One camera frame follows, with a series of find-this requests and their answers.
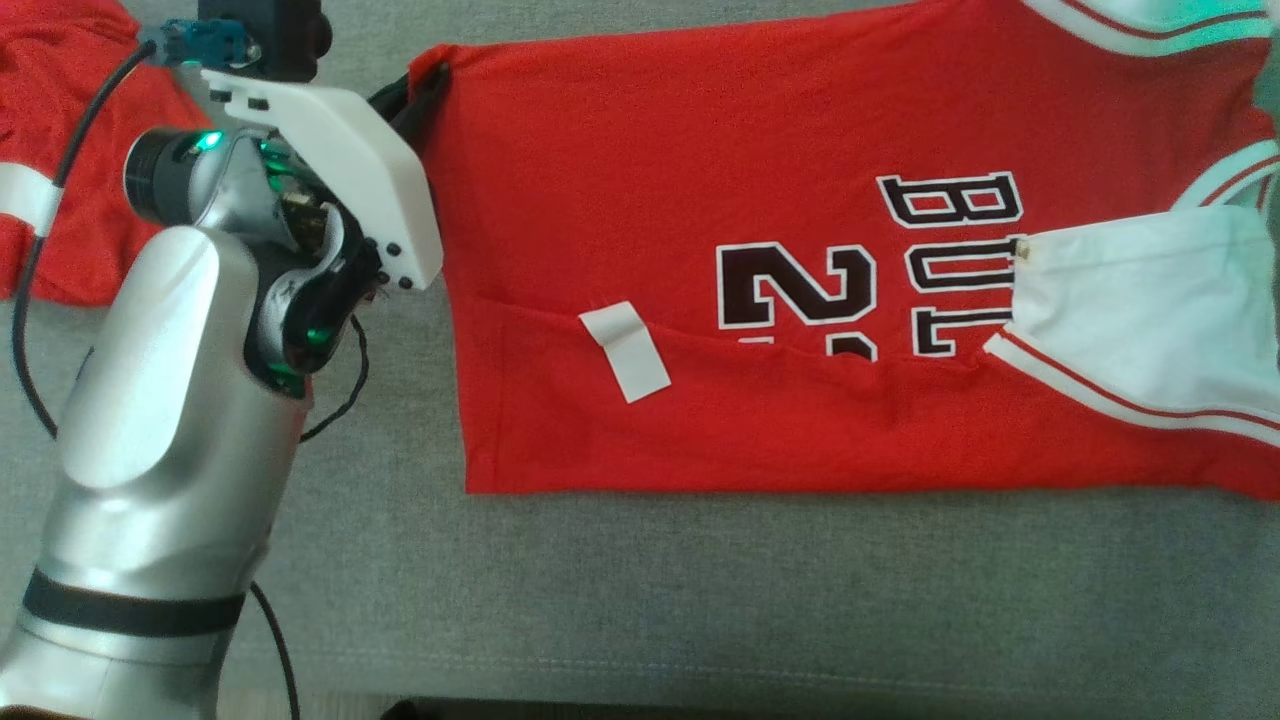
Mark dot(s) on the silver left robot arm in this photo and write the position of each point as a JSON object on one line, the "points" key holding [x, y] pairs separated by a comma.
{"points": [[170, 450]]}

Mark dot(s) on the red basketball jersey white trim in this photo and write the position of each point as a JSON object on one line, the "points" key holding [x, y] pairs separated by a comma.
{"points": [[750, 180]]}

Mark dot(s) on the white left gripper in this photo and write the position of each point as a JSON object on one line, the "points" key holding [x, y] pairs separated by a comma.
{"points": [[350, 160]]}

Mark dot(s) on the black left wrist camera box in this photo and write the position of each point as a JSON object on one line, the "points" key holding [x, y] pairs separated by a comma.
{"points": [[275, 35]]}

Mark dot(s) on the grey fabric sofa seat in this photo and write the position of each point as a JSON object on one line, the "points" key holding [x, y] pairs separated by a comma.
{"points": [[700, 600]]}

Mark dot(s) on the red shorts white stripes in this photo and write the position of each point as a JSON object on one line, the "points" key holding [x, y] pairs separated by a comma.
{"points": [[70, 90]]}

